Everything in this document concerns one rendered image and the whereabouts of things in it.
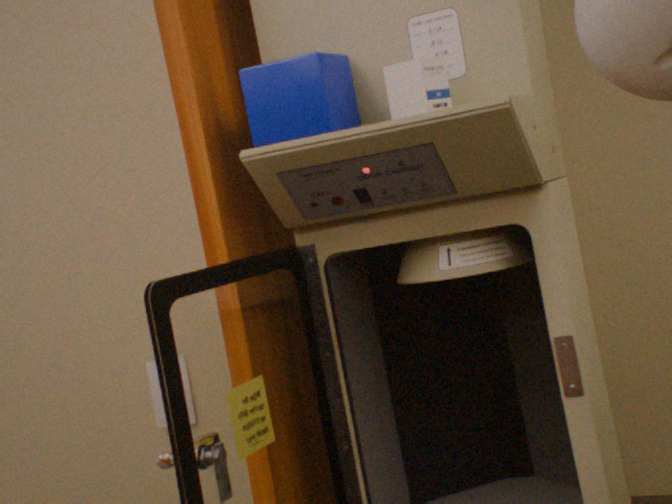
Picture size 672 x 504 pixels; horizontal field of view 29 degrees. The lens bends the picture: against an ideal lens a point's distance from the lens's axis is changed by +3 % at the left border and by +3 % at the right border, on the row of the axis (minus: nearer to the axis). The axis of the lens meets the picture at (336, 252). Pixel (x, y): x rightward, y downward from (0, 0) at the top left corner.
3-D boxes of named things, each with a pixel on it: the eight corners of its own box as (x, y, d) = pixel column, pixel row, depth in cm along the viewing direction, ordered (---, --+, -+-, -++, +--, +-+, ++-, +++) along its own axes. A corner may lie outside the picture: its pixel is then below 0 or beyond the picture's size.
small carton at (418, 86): (416, 118, 145) (407, 65, 145) (453, 109, 142) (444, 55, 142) (391, 121, 141) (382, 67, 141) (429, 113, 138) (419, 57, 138)
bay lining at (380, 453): (431, 482, 179) (384, 235, 177) (621, 470, 169) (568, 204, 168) (374, 541, 156) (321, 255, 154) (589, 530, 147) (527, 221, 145)
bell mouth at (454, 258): (420, 271, 170) (413, 231, 170) (550, 251, 163) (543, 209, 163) (378, 290, 153) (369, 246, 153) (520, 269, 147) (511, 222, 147)
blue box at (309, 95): (286, 145, 153) (272, 71, 153) (362, 130, 150) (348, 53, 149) (252, 148, 144) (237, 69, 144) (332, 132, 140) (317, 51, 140)
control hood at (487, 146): (291, 227, 155) (275, 147, 155) (550, 181, 143) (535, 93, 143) (252, 237, 145) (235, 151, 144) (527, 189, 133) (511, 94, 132)
